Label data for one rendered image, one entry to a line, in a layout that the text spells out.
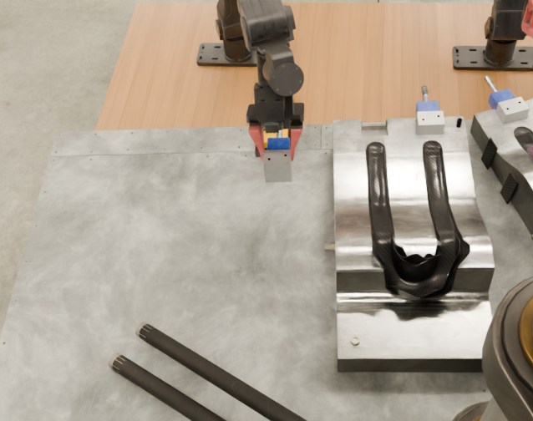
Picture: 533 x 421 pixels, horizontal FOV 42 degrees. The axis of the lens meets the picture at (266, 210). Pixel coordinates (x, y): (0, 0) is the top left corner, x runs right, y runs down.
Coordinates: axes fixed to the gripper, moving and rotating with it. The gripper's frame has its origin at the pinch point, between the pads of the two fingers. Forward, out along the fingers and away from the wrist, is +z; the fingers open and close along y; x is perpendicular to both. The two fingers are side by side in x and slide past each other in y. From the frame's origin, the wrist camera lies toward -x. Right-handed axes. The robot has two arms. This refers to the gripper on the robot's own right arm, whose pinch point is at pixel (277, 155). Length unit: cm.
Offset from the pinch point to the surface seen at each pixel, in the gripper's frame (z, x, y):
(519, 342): -23, -84, 20
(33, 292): 23, -11, -48
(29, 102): 35, 140, -109
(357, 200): 8.5, -2.2, 14.8
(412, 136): 1.0, 10.6, 25.9
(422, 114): -3.0, 12.4, 27.8
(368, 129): 1.4, 15.7, 17.6
